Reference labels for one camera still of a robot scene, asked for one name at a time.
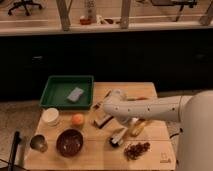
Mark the white cup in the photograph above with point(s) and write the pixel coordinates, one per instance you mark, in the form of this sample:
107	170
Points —
51	116

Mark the orange fruit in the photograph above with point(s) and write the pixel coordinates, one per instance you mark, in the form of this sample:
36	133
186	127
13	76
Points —
77	119

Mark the white handled black brush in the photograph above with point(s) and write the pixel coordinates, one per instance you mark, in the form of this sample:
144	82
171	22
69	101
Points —
116	139

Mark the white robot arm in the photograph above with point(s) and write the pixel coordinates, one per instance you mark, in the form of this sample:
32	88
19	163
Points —
194	113

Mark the black office chair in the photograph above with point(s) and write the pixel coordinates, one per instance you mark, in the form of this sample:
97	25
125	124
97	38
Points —
25	4

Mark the pile of brown debris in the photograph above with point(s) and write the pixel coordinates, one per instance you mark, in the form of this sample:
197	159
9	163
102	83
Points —
133	152

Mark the red object on shelf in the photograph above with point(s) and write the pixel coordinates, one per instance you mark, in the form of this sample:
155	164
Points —
84	21

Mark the metal cup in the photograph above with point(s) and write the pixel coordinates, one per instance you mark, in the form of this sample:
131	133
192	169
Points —
39	143

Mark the orange bowl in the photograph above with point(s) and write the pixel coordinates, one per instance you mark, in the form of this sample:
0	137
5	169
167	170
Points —
138	98

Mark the black stand pole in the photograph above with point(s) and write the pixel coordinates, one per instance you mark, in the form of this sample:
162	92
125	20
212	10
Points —
15	143

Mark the green plastic tray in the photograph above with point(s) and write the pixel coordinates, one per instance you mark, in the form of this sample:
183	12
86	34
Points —
59	87

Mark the wooden block brush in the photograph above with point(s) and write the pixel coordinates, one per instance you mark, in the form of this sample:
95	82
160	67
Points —
101	122

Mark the grey sponge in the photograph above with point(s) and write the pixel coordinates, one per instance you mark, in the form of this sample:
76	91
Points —
75	94

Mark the dark brown bowl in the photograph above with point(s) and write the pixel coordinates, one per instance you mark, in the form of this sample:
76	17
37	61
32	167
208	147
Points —
69	143

